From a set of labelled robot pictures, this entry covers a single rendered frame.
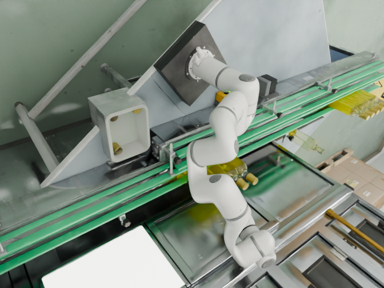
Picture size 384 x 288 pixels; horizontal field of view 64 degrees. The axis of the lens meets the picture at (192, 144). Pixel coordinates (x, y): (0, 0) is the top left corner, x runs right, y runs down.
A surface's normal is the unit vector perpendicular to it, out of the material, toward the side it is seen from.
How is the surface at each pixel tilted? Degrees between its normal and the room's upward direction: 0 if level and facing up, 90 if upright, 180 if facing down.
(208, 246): 90
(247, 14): 0
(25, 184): 90
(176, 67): 1
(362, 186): 81
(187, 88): 1
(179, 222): 90
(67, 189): 90
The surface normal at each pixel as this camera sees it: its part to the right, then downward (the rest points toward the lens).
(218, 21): 0.59, 0.51
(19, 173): 0.04, -0.79
